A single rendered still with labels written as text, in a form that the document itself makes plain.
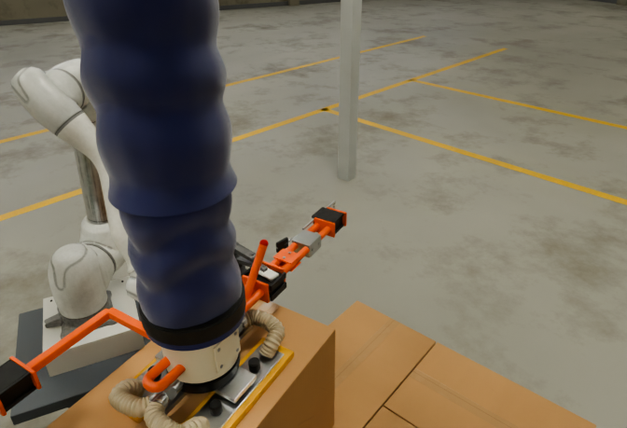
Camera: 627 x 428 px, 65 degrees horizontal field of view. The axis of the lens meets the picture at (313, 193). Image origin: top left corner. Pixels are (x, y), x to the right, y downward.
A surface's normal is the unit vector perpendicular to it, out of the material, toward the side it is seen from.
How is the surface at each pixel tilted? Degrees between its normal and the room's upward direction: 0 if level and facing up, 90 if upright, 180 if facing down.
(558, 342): 0
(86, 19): 103
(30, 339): 0
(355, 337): 0
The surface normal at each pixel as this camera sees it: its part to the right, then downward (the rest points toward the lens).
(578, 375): 0.00, -0.88
